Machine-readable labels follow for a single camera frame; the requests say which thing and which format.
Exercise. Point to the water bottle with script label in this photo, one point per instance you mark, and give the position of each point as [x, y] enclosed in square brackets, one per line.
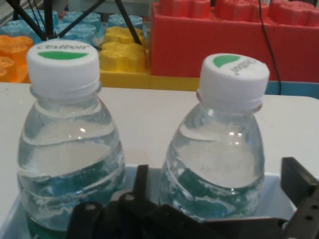
[69, 154]

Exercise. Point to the flat blue foam block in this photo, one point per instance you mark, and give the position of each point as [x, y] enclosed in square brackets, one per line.
[299, 88]

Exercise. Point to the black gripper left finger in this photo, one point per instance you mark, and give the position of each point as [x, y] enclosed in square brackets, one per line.
[124, 219]

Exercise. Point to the white box with blue front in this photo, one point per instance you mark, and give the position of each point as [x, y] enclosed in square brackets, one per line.
[276, 199]

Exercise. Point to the orange foam block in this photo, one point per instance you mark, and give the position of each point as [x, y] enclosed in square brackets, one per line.
[12, 49]

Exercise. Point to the yellow foam base block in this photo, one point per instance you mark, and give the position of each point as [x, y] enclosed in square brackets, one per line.
[154, 81]

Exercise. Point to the yellow studded foam block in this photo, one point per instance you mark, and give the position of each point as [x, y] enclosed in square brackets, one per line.
[122, 52]

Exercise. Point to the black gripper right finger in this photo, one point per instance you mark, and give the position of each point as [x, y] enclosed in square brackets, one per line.
[305, 196]

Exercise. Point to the water bottle with block-print label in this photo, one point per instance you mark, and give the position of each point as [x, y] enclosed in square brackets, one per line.
[219, 159]

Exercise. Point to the light blue studded foam block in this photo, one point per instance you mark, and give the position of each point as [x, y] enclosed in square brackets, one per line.
[79, 25]

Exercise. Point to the large red foam block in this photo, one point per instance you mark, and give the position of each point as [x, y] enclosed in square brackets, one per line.
[187, 42]

